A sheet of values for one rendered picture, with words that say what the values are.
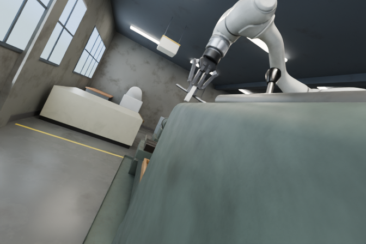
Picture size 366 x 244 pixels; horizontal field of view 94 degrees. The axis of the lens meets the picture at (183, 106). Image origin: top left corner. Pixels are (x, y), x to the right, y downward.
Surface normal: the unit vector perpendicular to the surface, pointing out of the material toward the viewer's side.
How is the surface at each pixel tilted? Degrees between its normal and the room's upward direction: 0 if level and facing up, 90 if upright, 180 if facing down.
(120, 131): 90
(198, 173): 90
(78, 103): 90
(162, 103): 90
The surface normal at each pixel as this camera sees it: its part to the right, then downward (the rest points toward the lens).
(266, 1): 0.13, -0.05
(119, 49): 0.31, 0.07
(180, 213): -0.90, -0.40
